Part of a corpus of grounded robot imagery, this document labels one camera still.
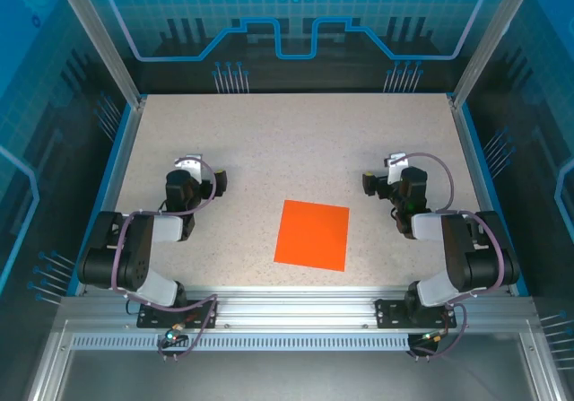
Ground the orange square paper sheet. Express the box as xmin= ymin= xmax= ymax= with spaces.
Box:
xmin=273 ymin=199 xmax=351 ymax=272

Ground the grey metal sheet panel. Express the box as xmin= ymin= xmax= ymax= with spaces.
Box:
xmin=56 ymin=349 xmax=539 ymax=401

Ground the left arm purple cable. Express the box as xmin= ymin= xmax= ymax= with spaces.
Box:
xmin=110 ymin=157 xmax=221 ymax=362

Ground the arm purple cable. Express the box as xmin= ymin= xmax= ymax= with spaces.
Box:
xmin=110 ymin=157 xmax=221 ymax=362
xmin=388 ymin=152 xmax=507 ymax=361

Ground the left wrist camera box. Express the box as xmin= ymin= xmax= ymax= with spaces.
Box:
xmin=173 ymin=153 xmax=205 ymax=182

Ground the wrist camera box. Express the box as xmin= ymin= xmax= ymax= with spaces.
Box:
xmin=384 ymin=152 xmax=411 ymax=186
xmin=173 ymin=153 xmax=205 ymax=182

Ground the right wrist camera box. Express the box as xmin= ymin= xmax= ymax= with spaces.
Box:
xmin=384 ymin=152 xmax=411 ymax=186

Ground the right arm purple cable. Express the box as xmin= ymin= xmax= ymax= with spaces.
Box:
xmin=388 ymin=152 xmax=507 ymax=361

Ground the aluminium side rail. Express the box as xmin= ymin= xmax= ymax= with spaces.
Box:
xmin=74 ymin=98 xmax=147 ymax=297
xmin=450 ymin=98 xmax=530 ymax=297

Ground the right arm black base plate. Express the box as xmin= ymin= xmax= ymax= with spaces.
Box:
xmin=374 ymin=299 xmax=458 ymax=329

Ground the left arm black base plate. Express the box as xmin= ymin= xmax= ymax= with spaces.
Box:
xmin=136 ymin=300 xmax=220 ymax=329

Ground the aluminium mounting rail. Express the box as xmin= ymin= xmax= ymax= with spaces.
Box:
xmin=57 ymin=285 xmax=539 ymax=333

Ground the aluminium frame post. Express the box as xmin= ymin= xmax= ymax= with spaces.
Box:
xmin=450 ymin=0 xmax=542 ymax=109
xmin=49 ymin=0 xmax=148 ymax=109

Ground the slotted grey cable duct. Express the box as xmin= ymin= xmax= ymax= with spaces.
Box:
xmin=70 ymin=333 xmax=412 ymax=353

